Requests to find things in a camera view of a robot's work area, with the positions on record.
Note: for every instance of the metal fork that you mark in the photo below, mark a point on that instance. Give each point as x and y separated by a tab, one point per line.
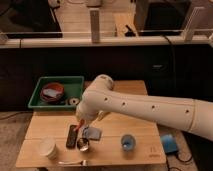
82	163

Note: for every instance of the red bowl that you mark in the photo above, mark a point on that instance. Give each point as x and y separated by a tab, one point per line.
52	92

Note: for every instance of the black remote control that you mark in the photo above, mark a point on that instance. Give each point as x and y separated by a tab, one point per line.
72	137

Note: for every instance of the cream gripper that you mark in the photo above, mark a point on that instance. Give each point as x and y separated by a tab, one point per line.
83	122

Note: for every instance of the green plastic bin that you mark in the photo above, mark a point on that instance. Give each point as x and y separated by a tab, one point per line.
73	88

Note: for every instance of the blue cloth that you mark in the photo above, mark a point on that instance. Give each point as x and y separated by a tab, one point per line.
92	133

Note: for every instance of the small metal bowl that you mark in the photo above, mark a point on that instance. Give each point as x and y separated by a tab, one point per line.
83	144

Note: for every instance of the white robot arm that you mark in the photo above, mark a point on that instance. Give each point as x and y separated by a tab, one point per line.
189	115

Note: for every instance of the blue cup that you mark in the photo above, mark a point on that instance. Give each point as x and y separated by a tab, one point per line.
128	142

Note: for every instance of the tape roll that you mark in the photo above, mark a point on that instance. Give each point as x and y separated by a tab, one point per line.
73	101

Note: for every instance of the wooden folding table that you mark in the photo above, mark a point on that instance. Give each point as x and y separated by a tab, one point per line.
106	153

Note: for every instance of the white paper cup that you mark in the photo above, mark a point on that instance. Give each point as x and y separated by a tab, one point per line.
47	148

